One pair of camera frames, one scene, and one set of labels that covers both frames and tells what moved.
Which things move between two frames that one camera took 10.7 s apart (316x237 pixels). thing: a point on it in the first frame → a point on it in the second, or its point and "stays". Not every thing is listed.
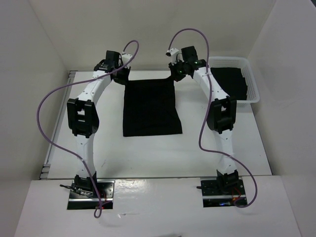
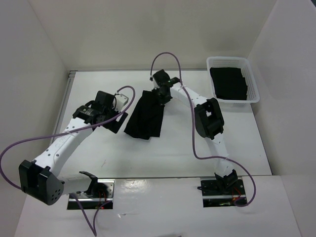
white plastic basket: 252,91 stays
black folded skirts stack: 232,80 stays
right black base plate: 219,193 stays
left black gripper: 125,79 → 114,125
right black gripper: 176,77 → 163,101
